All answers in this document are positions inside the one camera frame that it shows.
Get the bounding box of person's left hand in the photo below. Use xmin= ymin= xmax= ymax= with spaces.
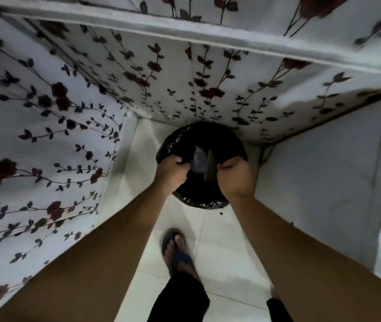
xmin=153 ymin=155 xmax=191 ymax=194

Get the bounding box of person's foot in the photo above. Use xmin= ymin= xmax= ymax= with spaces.
xmin=164 ymin=234 xmax=199 ymax=280

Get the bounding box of person's right hand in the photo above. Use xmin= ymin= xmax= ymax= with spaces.
xmin=217 ymin=156 xmax=257 ymax=200

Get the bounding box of person's right forearm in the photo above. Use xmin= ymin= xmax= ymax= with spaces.
xmin=228 ymin=194 xmax=381 ymax=322

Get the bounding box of black plastic trash bag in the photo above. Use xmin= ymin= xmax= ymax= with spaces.
xmin=156 ymin=122 xmax=248 ymax=210

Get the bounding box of dark flip-flop sandal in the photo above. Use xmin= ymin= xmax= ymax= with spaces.
xmin=161 ymin=228 xmax=202 ymax=282

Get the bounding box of grey litter in bag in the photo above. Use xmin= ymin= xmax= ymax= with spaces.
xmin=190 ymin=146 xmax=218 ymax=183

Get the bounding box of black trouser leg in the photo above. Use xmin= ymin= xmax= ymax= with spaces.
xmin=266 ymin=298 xmax=293 ymax=322
xmin=147 ymin=272 xmax=211 ymax=322

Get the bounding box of person's left forearm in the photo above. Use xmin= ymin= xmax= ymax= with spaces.
xmin=0 ymin=179 xmax=178 ymax=322

